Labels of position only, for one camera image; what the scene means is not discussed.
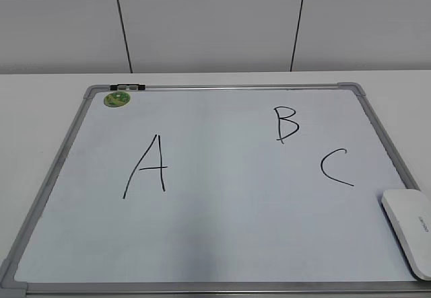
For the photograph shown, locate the white board eraser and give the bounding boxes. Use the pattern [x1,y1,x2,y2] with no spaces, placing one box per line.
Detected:
[381,189,430,281]

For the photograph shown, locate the round green magnet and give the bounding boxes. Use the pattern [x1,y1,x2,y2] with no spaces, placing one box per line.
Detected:
[104,91,131,108]

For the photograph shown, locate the black silver hanging clip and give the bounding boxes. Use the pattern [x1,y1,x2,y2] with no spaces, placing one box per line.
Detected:
[109,84,146,91]

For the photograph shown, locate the white board with grey frame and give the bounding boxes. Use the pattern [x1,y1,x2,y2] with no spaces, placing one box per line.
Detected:
[1,83,430,297]

